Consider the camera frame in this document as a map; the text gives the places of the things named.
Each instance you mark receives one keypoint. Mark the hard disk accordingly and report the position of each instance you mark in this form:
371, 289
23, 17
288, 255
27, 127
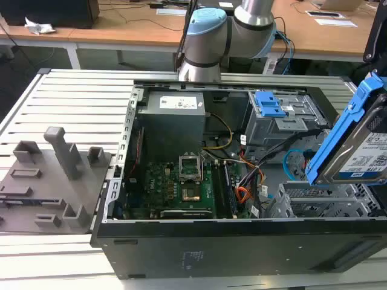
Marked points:
356, 151

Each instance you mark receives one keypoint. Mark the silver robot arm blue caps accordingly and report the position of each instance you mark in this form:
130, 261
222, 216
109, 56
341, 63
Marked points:
205, 45

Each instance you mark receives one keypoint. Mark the metal disk bay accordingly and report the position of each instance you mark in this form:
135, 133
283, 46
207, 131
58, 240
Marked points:
302, 205

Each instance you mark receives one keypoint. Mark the black RAM slot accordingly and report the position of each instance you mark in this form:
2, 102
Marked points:
217, 190

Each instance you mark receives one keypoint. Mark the black expansion slot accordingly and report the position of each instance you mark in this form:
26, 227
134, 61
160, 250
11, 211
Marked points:
184, 213

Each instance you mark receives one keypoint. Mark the white paper sheet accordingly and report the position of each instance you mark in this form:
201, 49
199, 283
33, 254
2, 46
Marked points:
335, 22
170, 11

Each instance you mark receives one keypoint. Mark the brown cardboard box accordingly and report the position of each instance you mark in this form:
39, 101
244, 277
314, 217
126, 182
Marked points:
338, 4

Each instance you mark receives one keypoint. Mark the black framed white sheet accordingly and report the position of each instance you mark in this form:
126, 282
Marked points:
325, 14

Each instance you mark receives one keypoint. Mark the blue plastic bay latch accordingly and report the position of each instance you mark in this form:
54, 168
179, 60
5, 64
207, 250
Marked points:
269, 105

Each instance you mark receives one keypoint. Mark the metal drive cage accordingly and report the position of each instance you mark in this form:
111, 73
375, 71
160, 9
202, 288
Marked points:
272, 133

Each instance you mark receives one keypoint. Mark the dark RAM stick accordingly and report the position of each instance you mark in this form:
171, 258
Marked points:
229, 190

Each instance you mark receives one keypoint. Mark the black power adapter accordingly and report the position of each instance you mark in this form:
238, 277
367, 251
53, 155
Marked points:
156, 5

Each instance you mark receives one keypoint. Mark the grey power supply unit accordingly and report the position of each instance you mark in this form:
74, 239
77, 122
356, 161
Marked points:
169, 127

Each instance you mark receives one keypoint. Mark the green motherboard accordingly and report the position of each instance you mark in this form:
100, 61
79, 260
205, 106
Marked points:
208, 187

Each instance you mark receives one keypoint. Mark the long wooden desk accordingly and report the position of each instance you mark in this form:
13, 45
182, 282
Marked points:
136, 33

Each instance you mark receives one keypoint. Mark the CPU socket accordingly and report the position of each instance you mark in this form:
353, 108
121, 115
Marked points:
191, 194

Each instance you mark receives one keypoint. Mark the black PC case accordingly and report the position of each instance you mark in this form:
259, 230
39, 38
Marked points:
211, 250

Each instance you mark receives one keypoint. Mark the black box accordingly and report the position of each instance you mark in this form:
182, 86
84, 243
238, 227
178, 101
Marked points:
48, 13

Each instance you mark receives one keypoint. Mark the crumpled white paper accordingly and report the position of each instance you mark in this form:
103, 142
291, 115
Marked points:
39, 27

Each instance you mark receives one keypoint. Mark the short wooden desk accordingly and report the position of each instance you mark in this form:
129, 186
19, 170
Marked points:
30, 37

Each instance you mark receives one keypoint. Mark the grey parts rack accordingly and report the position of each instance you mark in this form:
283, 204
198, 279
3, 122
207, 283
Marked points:
45, 181

